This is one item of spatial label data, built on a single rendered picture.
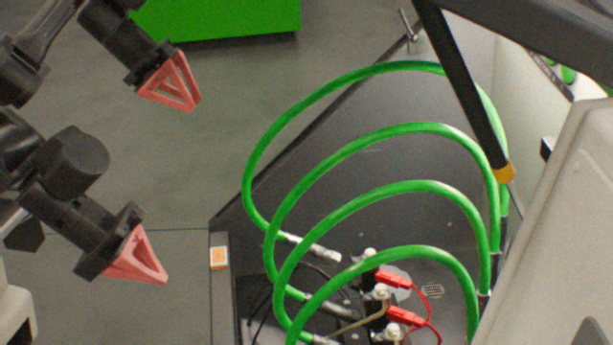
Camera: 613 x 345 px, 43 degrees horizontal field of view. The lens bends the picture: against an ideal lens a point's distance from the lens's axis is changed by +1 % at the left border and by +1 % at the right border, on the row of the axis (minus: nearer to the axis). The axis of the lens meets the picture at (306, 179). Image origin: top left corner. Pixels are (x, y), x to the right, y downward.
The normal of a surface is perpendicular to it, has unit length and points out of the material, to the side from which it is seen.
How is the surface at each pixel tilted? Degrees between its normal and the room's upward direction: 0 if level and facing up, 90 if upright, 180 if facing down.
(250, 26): 90
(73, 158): 45
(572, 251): 76
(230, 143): 0
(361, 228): 90
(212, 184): 0
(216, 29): 90
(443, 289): 0
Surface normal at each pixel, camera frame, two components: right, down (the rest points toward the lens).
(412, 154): 0.12, 0.55
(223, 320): -0.05, -0.83
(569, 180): -0.98, -0.09
